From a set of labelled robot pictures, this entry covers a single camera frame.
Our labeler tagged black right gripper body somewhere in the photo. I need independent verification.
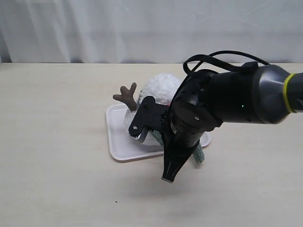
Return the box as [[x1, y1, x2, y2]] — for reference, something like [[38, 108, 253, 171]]
[[162, 94, 222, 155]]

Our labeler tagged green fleece scarf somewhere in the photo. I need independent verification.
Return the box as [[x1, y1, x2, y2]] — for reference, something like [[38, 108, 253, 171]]
[[138, 88, 206, 165]]

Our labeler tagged white rectangular tray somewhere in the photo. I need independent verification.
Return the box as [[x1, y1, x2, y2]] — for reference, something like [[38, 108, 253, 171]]
[[105, 105, 212, 163]]

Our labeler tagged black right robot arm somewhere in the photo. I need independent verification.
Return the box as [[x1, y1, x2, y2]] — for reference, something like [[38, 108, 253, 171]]
[[162, 62, 303, 183]]

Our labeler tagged white backdrop curtain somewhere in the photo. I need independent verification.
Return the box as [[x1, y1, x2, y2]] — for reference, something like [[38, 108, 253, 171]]
[[0, 0, 303, 63]]

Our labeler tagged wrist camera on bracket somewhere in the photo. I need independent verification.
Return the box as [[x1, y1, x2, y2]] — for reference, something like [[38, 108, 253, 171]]
[[128, 96, 169, 143]]

